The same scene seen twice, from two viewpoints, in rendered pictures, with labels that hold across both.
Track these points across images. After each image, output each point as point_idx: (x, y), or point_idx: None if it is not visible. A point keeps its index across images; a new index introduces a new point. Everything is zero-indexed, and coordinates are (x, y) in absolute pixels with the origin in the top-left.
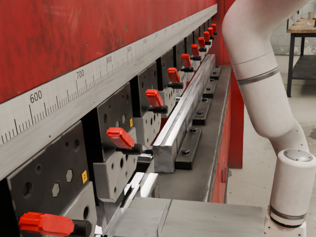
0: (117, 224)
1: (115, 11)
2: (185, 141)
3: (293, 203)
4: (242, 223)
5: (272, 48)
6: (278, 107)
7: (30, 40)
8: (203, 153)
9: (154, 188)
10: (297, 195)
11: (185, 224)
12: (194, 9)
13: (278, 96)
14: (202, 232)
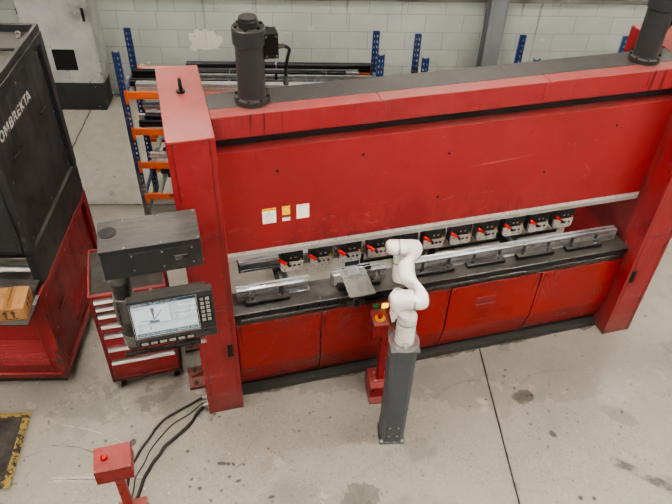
0: (350, 268)
1: (357, 227)
2: (434, 267)
3: None
4: (365, 290)
5: (400, 258)
6: (394, 274)
7: (321, 234)
8: (433, 277)
9: (380, 270)
10: None
11: (358, 280)
12: (485, 212)
13: (395, 271)
14: (357, 284)
